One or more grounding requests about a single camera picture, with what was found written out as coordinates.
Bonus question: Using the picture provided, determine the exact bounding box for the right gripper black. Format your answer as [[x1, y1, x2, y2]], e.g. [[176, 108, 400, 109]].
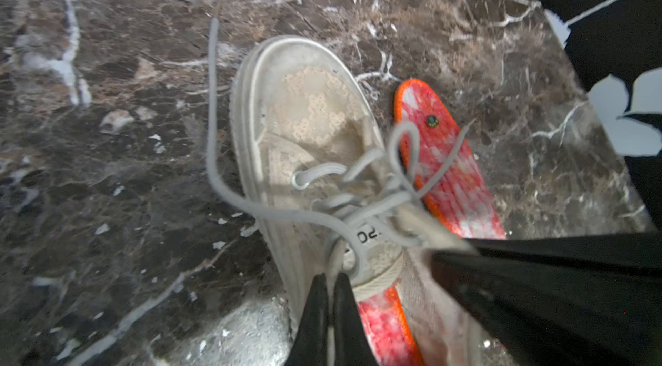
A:
[[429, 232, 661, 365]]

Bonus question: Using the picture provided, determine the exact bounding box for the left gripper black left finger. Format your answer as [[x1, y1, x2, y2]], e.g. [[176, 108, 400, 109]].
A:
[[284, 274, 329, 366]]

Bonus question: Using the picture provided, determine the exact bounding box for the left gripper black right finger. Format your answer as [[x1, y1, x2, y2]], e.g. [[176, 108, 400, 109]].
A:
[[333, 273, 379, 366]]

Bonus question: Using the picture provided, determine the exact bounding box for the red orange insole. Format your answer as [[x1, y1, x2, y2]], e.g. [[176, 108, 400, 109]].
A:
[[394, 77, 507, 241]]

